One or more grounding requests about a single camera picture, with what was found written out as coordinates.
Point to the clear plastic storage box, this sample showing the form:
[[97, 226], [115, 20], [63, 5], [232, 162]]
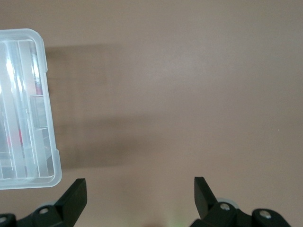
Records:
[[23, 113]]

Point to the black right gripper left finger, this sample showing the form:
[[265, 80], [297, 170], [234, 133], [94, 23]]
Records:
[[71, 203]]

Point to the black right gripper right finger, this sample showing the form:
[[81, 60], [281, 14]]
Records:
[[207, 203]]

